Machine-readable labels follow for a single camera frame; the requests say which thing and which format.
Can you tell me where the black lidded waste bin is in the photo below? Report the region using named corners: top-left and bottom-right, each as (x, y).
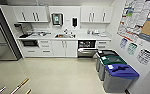
top-left (94, 49), bottom-right (119, 73)

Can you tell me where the wide white drawer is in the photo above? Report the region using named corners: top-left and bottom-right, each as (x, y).
top-left (22, 47), bottom-right (41, 57)

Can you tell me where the black and white wall sign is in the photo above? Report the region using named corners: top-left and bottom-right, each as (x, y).
top-left (136, 48), bottom-right (150, 66)

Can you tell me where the stainless steel sink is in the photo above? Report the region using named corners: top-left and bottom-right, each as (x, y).
top-left (54, 33), bottom-right (69, 39)

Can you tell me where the chrome faucet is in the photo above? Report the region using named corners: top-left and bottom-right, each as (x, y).
top-left (62, 28), bottom-right (69, 36)

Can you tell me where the paper towel dispenser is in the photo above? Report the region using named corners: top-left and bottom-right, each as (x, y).
top-left (50, 12), bottom-right (65, 28)

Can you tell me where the blue recycling bin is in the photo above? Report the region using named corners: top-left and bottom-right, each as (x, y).
top-left (97, 54), bottom-right (129, 82)
top-left (102, 63), bottom-right (140, 94)

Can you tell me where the large printed notice poster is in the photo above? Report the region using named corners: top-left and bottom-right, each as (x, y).
top-left (116, 0), bottom-right (150, 43)

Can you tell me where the blue wall sign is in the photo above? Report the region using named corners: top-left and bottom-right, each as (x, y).
top-left (118, 37), bottom-right (129, 50)

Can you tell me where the built-in black microwave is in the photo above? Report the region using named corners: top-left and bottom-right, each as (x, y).
top-left (21, 39), bottom-right (40, 48)

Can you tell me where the white two-door sink cabinet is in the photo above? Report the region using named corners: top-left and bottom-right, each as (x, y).
top-left (51, 39), bottom-right (79, 59)

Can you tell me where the white three-door wall cabinet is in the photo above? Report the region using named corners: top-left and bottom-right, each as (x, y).
top-left (79, 5), bottom-right (115, 25)

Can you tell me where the stainless steel refrigerator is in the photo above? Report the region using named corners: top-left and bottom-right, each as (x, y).
top-left (0, 5), bottom-right (23, 63)

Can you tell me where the green wall sign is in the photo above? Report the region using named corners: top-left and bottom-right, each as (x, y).
top-left (126, 42), bottom-right (139, 57)

